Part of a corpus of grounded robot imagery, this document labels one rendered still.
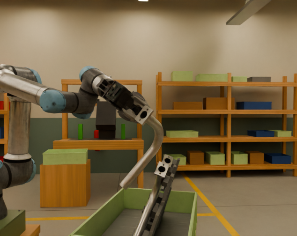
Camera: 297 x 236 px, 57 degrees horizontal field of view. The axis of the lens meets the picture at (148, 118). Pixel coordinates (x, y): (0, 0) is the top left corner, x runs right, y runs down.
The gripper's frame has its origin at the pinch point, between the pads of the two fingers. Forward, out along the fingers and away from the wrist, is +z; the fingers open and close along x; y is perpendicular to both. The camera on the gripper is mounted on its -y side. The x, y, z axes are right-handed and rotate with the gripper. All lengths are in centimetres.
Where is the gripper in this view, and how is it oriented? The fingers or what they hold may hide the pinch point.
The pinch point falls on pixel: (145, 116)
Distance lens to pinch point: 84.1
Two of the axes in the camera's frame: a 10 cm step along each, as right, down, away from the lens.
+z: 6.2, 4.5, -6.4
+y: -5.0, -4.1, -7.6
